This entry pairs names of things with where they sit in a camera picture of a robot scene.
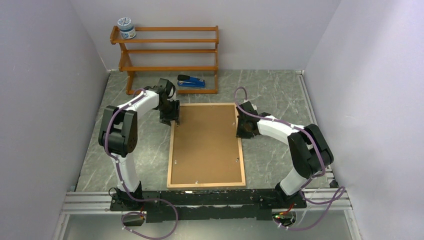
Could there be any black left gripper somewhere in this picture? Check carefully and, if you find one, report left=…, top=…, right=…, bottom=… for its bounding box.
left=157, top=99, right=181, bottom=127

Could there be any light wooden picture frame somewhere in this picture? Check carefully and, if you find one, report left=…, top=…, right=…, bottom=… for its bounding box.
left=166, top=102, right=247, bottom=189

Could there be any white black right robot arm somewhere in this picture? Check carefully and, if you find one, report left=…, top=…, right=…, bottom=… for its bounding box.
left=236, top=101, right=334, bottom=208

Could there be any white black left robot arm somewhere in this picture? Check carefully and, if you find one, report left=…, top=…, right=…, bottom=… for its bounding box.
left=98, top=78, right=180, bottom=210

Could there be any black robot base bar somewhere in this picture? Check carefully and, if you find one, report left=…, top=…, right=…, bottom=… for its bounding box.
left=109, top=188, right=307, bottom=223

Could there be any blue black stapler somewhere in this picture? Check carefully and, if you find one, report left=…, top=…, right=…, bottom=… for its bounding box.
left=177, top=74, right=206, bottom=88

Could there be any orange wooden shelf rack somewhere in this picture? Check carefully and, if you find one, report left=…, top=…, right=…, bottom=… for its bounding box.
left=109, top=25, right=220, bottom=95

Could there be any white blue lidded jar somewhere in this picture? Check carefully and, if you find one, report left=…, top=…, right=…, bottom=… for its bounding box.
left=117, top=17, right=137, bottom=40

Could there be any aluminium rail frame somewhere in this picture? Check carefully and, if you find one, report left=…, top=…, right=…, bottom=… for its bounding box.
left=51, top=69, right=362, bottom=240

